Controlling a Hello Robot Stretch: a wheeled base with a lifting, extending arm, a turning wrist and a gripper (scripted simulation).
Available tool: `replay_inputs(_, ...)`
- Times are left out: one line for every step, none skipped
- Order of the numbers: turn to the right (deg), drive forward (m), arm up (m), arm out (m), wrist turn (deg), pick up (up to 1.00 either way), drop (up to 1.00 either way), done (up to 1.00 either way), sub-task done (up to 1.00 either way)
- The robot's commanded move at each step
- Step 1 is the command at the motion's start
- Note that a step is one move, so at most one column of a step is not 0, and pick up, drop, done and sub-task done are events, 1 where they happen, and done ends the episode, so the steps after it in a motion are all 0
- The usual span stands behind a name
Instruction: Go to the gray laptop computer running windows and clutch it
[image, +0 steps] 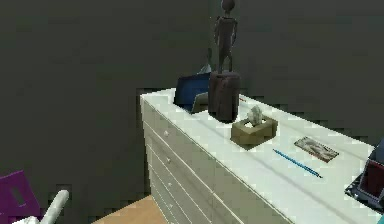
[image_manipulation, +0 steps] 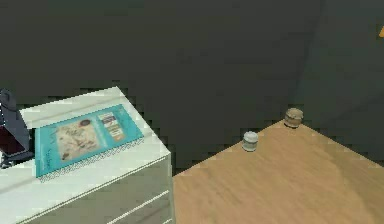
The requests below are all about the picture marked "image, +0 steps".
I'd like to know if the white cylinder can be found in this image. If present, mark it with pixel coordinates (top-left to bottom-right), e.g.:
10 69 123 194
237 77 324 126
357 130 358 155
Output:
13 189 70 224

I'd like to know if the white chest of drawers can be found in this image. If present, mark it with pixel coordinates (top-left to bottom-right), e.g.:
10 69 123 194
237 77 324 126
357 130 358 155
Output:
139 87 384 224

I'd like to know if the grey patterned flat card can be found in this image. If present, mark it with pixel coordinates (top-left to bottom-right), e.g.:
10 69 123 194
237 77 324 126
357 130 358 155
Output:
293 135 340 164

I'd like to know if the black tray with red box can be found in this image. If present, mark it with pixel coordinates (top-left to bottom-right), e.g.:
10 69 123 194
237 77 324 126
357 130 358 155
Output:
344 137 384 212

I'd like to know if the dark brown figure statue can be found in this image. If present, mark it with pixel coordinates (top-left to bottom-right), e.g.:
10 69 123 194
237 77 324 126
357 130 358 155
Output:
207 0 242 123

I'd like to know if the blue pencil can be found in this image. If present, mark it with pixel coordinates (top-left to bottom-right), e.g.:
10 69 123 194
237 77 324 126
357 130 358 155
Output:
272 148 324 179

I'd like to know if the purple box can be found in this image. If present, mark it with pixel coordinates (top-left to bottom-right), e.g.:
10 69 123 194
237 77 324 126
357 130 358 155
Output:
0 169 42 224

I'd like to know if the tan tissue box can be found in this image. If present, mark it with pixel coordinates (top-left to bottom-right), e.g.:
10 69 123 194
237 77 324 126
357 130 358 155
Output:
230 105 279 146

